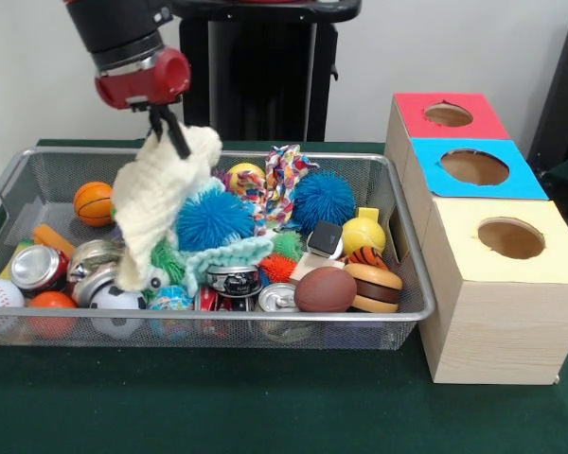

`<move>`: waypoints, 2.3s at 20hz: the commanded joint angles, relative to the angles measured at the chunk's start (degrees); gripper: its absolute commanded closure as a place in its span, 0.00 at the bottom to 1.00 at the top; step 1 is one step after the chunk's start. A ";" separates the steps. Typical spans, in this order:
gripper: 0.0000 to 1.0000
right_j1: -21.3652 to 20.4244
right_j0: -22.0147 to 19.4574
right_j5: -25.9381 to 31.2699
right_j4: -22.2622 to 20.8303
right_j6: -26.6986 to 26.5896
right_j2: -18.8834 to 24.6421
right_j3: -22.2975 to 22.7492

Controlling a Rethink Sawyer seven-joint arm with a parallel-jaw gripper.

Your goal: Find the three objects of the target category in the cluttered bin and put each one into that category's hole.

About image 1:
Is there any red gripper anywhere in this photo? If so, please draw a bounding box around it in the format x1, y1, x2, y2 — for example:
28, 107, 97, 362
94, 46, 192, 159

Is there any cream knitted cloth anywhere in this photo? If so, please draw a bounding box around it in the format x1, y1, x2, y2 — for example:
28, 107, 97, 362
111, 123, 223, 292

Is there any multicolour rope toy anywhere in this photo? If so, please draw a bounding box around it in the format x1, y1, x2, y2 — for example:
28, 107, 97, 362
239, 144, 321, 237

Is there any shallow clear mesh bin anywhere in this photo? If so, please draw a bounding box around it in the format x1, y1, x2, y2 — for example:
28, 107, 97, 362
0, 146, 437, 351

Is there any wooden box with three holes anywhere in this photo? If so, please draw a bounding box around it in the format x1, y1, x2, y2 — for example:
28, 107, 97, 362
384, 92, 568, 385

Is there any yellow smiley ball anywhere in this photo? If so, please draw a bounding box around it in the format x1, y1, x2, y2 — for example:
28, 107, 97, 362
226, 163, 266, 193

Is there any large blue spiky ball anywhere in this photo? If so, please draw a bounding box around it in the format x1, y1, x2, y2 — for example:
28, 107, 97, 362
175, 191, 257, 252

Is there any orange toy basketball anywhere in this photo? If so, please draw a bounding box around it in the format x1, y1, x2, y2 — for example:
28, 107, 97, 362
73, 182, 115, 227

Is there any teal knitted cloth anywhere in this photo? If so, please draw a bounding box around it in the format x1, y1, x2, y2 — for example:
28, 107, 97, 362
182, 177, 275, 297

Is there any small blue spiky ball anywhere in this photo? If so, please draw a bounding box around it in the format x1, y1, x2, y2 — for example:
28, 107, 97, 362
292, 170, 357, 236

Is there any black and white soccer ball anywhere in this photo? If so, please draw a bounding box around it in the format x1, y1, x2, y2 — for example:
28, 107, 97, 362
89, 283, 148, 340

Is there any brown toy football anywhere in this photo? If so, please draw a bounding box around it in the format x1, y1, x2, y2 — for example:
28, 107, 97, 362
293, 267, 359, 313

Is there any wooden burger toy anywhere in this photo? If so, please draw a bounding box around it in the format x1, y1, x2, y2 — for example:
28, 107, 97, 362
343, 262, 403, 314

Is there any black upright panel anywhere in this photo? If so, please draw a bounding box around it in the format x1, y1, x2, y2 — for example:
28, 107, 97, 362
525, 8, 568, 166

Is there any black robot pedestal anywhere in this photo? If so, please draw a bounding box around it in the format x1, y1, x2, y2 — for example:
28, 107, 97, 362
172, 0, 364, 142

